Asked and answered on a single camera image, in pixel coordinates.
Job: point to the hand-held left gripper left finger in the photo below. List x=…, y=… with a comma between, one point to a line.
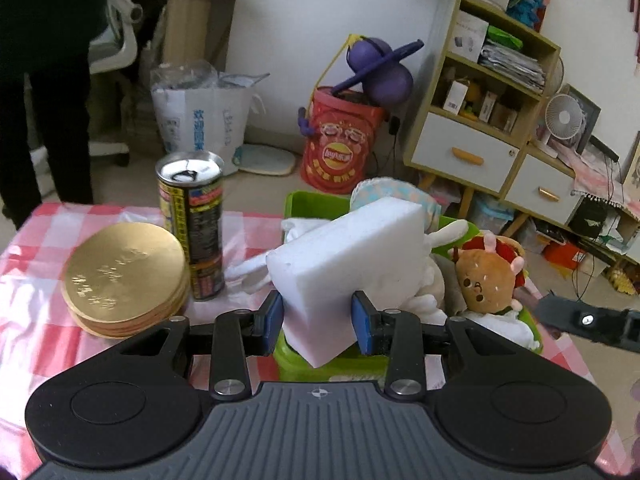
x=274, y=320

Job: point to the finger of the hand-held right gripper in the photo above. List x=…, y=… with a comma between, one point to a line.
x=585, y=320

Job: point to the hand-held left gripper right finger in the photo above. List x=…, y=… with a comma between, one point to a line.
x=361, y=325

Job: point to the white sponge block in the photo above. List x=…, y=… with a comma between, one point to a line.
x=345, y=270

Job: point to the green plastic bin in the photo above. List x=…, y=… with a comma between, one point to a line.
x=310, y=205

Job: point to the white cloth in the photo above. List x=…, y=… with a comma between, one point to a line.
x=505, y=327

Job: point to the black box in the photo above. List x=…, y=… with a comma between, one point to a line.
x=587, y=217

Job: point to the burger plush toy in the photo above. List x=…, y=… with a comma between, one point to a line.
x=482, y=280

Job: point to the white plush rabbit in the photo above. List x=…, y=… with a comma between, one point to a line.
x=440, y=240

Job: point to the black yellow drink can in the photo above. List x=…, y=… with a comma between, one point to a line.
x=192, y=230

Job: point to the pastel patterned cloth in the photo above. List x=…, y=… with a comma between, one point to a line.
x=380, y=192

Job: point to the narrow white drawer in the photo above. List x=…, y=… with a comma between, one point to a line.
x=542, y=190

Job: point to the clear plastic storage box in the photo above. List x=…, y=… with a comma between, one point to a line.
x=492, y=215

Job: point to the pink lace cloth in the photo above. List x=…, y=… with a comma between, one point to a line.
x=600, y=175

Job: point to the stack of gold round lids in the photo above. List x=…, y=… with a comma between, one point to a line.
x=125, y=280

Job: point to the pale blue bathroom scale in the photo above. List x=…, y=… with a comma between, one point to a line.
x=265, y=160

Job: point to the red snack bucket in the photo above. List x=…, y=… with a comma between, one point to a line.
x=340, y=155

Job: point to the small purple toy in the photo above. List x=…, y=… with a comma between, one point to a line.
x=307, y=122

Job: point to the wide white drawer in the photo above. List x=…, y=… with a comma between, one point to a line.
x=460, y=150

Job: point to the white desk fan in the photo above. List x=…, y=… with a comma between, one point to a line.
x=562, y=120

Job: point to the white woven bag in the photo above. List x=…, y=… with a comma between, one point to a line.
x=200, y=120

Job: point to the pink checkered tablecloth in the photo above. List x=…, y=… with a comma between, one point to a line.
x=40, y=285

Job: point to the wooden shelf cabinet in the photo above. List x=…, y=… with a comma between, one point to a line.
x=435, y=90

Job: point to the purple ringed bouncing ball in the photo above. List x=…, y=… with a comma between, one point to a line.
x=390, y=80

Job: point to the stack of magazines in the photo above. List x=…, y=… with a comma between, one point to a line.
x=512, y=67

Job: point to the green packet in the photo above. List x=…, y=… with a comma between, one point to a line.
x=504, y=37

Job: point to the white printed box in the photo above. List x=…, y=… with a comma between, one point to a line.
x=469, y=35

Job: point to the blue knitted item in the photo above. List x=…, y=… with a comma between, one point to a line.
x=525, y=5

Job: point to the wooden picture frame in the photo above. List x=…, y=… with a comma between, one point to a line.
x=632, y=160

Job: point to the dark picture frame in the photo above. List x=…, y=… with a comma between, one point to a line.
x=590, y=110

